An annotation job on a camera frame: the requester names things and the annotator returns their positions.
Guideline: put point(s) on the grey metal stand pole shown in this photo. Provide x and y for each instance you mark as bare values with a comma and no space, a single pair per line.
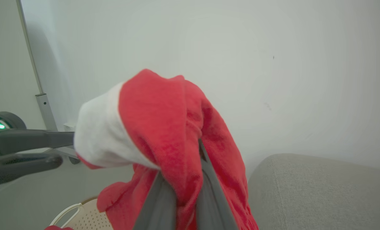
44,105

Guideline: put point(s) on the grey fabric sofa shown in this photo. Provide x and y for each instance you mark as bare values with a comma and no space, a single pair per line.
324,195

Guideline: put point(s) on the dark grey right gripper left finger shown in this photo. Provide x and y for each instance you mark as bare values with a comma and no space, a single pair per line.
158,207

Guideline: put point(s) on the small white wall box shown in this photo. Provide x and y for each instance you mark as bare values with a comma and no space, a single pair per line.
69,127

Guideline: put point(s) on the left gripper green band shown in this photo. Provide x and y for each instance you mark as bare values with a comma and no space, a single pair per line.
1,123

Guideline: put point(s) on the red cloth in basket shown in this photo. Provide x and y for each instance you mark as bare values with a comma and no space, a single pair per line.
57,228

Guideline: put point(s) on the red and white fleece garment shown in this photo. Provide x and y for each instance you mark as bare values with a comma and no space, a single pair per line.
158,127

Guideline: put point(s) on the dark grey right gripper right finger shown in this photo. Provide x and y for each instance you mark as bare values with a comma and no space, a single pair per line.
210,204

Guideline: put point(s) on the cream perforated laundry basket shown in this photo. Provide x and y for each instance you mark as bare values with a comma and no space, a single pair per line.
84,217

